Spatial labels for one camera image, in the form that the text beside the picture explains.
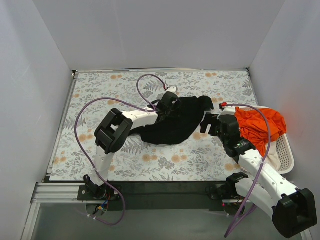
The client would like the orange t shirt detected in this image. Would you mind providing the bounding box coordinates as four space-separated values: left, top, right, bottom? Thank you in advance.
235 107 287 156

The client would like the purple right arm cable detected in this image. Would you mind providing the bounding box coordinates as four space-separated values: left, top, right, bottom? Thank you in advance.
221 103 274 238

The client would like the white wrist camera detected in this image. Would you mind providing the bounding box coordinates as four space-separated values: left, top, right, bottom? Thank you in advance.
165 86 178 94
219 102 236 116

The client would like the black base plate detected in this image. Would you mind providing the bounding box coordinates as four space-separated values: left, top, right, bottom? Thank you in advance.
41 181 243 214

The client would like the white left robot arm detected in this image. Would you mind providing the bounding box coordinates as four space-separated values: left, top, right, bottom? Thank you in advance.
84 86 178 200

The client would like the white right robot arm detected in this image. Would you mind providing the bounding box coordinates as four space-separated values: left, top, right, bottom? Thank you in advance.
200 113 318 239

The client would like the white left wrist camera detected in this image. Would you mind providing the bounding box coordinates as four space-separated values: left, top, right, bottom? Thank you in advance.
165 86 178 94

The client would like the black t shirt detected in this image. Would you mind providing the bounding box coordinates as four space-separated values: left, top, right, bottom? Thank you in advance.
131 95 214 145

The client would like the cream t shirt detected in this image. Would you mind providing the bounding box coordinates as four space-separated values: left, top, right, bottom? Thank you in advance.
265 141 281 171

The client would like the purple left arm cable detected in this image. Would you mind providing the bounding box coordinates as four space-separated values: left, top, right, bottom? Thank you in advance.
74 73 168 226

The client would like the white laundry basket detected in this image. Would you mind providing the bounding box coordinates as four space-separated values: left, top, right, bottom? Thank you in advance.
232 105 296 175

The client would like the aluminium frame rail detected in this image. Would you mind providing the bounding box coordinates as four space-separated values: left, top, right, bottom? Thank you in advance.
31 70 88 203

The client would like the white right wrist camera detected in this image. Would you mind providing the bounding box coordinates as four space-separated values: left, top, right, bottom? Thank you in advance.
219 102 236 116

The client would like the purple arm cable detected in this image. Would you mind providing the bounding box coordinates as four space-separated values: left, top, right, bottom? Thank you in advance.
74 73 168 226
221 103 274 238

